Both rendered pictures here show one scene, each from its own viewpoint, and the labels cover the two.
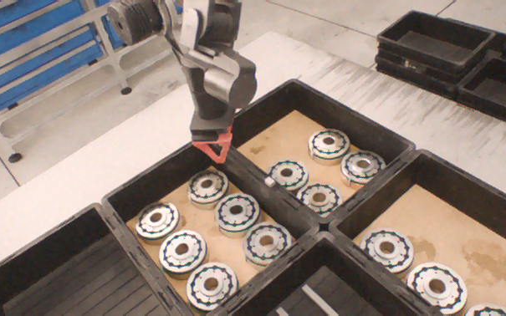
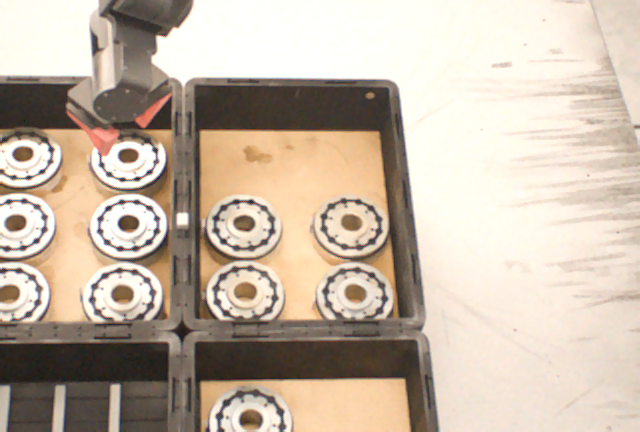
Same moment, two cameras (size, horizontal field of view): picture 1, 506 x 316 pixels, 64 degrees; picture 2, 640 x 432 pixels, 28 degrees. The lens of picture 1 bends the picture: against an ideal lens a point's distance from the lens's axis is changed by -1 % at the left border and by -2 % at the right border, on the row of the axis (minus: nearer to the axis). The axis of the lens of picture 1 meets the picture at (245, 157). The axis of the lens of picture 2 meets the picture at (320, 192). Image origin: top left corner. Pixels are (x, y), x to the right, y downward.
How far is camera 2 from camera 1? 90 cm
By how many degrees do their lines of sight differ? 16
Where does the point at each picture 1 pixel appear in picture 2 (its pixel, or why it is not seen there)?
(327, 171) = (311, 265)
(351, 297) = not seen: outside the picture
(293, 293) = (97, 383)
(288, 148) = (299, 187)
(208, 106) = not seen: hidden behind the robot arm
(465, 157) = (587, 411)
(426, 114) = (621, 299)
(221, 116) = not seen: hidden behind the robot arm
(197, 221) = (76, 200)
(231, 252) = (76, 275)
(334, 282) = (156, 411)
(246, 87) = (126, 103)
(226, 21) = (158, 7)
